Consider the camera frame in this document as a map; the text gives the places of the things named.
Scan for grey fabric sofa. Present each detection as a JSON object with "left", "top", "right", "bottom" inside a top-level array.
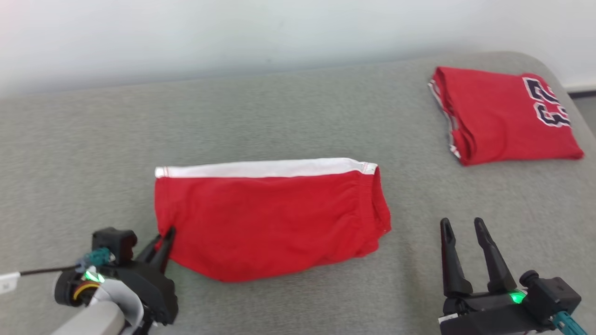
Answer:
[{"left": 0, "top": 51, "right": 596, "bottom": 335}]

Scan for white left cable label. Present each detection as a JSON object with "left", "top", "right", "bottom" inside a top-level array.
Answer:
[{"left": 0, "top": 272, "right": 21, "bottom": 294}]

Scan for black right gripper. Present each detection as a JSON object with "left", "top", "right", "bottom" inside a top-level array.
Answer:
[{"left": 438, "top": 217, "right": 555, "bottom": 335}]

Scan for black left camera cable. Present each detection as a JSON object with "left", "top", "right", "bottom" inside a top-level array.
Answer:
[{"left": 19, "top": 264, "right": 83, "bottom": 276}]

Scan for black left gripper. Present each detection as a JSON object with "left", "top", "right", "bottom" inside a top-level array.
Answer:
[{"left": 100, "top": 227, "right": 178, "bottom": 325}]

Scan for red shorts with white waistband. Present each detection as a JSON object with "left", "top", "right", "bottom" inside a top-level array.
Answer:
[{"left": 154, "top": 157, "right": 392, "bottom": 283}]

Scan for teal camera connector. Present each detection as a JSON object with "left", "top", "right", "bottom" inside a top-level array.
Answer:
[
  {"left": 77, "top": 248, "right": 115, "bottom": 271},
  {"left": 552, "top": 311, "right": 589, "bottom": 335}
]

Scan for red jersey with number 23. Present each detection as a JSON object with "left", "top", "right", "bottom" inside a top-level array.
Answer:
[{"left": 427, "top": 66, "right": 585, "bottom": 167}]

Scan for teal right camera connector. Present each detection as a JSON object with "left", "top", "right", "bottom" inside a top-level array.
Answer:
[{"left": 552, "top": 311, "right": 589, "bottom": 335}]

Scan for teal left camera connector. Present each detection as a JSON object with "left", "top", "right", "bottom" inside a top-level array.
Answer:
[{"left": 77, "top": 248, "right": 115, "bottom": 271}]

